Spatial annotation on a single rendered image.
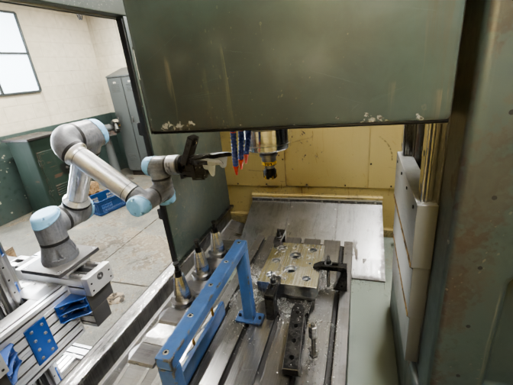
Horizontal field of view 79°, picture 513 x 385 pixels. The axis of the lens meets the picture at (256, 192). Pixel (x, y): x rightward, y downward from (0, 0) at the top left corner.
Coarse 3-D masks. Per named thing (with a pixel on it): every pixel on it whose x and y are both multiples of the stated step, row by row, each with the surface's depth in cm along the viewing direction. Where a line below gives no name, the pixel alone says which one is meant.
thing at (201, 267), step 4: (196, 252) 86; (200, 252) 86; (196, 256) 86; (200, 256) 86; (204, 256) 87; (196, 260) 86; (200, 260) 86; (204, 260) 87; (196, 264) 87; (200, 264) 86; (204, 264) 87; (208, 264) 89; (196, 268) 87; (200, 268) 87; (204, 268) 87; (208, 268) 88; (196, 272) 87; (200, 272) 87; (204, 272) 87; (208, 272) 88
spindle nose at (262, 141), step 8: (256, 136) 95; (264, 136) 94; (272, 136) 94; (280, 136) 95; (288, 136) 98; (256, 144) 96; (264, 144) 95; (272, 144) 95; (280, 144) 96; (288, 144) 99; (256, 152) 97; (264, 152) 96; (272, 152) 97
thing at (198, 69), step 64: (128, 0) 66; (192, 0) 62; (256, 0) 59; (320, 0) 56; (384, 0) 53; (448, 0) 50; (192, 64) 67; (256, 64) 63; (320, 64) 60; (384, 64) 56; (448, 64) 54; (192, 128) 73; (256, 128) 69
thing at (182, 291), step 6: (174, 276) 77; (180, 276) 77; (174, 282) 77; (180, 282) 76; (186, 282) 78; (174, 288) 77; (180, 288) 77; (186, 288) 78; (174, 294) 78; (180, 294) 77; (186, 294) 78; (180, 300) 77; (186, 300) 78
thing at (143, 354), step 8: (144, 344) 68; (152, 344) 68; (136, 352) 66; (144, 352) 66; (152, 352) 65; (128, 360) 64; (136, 360) 64; (144, 360) 64; (152, 360) 64; (152, 368) 62
